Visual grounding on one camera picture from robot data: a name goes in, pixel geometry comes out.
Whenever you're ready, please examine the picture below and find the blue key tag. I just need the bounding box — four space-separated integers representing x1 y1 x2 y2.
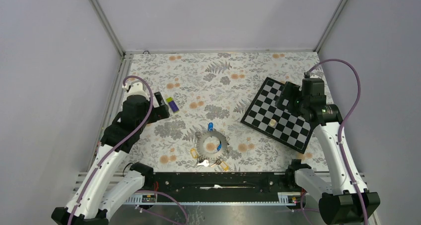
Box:
208 122 213 132

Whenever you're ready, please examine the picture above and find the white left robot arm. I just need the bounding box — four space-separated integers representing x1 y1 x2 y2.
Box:
51 76 164 225

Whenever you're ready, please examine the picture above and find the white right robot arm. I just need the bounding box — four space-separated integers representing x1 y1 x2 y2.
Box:
277 77 380 225

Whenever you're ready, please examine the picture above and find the black white chessboard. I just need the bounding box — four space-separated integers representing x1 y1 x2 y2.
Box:
241 77 314 153

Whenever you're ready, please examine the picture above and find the purple yellow marker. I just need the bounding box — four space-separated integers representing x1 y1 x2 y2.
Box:
166 97 179 113

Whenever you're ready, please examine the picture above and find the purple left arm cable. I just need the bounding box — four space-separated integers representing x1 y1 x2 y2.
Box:
98 75 155 152

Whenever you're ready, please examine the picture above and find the black front rail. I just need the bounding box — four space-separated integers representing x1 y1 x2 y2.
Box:
143 172 302 192

